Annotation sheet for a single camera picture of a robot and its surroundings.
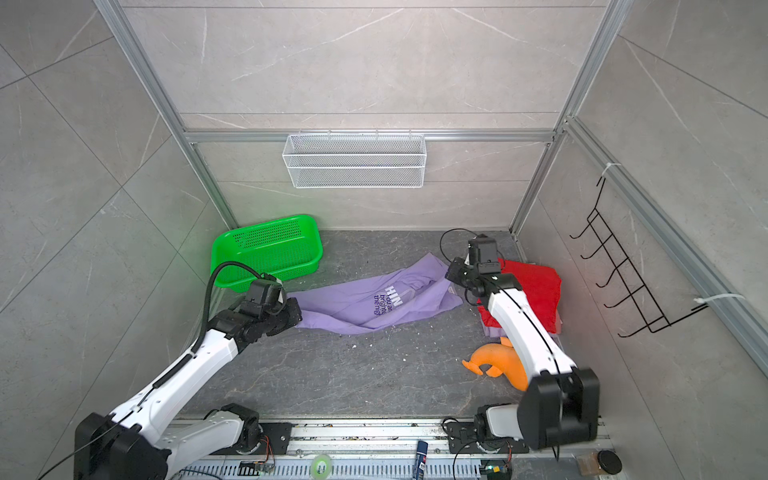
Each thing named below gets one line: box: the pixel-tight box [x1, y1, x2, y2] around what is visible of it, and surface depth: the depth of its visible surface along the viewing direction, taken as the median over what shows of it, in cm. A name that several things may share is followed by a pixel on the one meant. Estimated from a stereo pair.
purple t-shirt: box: [287, 253, 463, 334], surface depth 101 cm
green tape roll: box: [311, 454, 332, 480], surface depth 71 cm
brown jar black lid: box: [576, 450, 623, 476], surface depth 64 cm
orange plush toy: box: [462, 337, 528, 391], surface depth 85 cm
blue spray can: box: [415, 440, 428, 480], surface depth 70 cm
